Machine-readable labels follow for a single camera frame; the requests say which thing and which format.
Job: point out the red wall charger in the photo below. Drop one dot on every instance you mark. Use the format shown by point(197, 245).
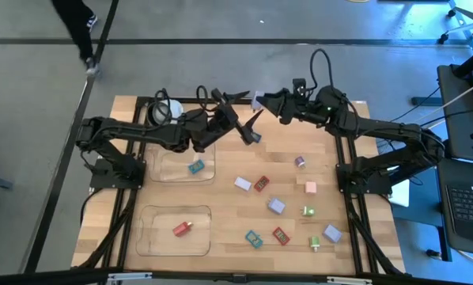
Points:
point(181, 229)

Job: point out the small purple wall charger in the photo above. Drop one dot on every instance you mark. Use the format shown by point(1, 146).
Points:
point(299, 161)

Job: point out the black aluminium table frame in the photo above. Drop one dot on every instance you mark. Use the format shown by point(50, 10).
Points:
point(141, 99)

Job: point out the white wheeled stand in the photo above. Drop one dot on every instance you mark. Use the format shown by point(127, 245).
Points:
point(460, 31)

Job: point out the green wall charger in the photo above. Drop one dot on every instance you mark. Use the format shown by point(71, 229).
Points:
point(308, 211)
point(314, 241)

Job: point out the black rolling desk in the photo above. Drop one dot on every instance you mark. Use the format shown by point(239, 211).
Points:
point(454, 170)

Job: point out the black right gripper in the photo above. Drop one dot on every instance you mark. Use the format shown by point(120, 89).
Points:
point(296, 109)

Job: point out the red rectangular plastic case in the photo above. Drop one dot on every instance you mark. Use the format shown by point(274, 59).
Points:
point(281, 236)
point(261, 183)

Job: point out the white rectangular box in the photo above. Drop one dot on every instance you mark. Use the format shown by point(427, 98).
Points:
point(243, 183)

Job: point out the white paper sheet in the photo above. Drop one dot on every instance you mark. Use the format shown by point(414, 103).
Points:
point(400, 196)

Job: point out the pink wall charger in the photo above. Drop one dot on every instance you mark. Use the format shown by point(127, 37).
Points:
point(311, 187)

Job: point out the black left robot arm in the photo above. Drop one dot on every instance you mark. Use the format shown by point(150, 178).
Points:
point(141, 132)

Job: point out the black horizontal frame beam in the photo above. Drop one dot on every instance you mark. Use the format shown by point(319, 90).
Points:
point(42, 279)

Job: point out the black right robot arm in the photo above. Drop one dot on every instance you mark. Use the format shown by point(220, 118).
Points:
point(379, 128)

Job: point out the clear plastic bin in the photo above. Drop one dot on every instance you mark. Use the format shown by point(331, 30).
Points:
point(157, 245)
point(169, 170)

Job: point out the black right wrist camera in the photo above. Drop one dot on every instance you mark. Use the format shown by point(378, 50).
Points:
point(299, 85)

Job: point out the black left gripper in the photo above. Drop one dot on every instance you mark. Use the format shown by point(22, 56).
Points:
point(222, 118)

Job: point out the black laptop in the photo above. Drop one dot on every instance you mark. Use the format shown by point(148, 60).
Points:
point(470, 206)

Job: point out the person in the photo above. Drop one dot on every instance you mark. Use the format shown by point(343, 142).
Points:
point(78, 27)

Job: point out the teal rectangular plastic case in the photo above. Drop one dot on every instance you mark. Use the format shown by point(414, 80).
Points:
point(254, 239)
point(256, 138)
point(196, 166)

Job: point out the black side table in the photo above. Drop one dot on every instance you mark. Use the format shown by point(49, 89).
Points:
point(458, 118)

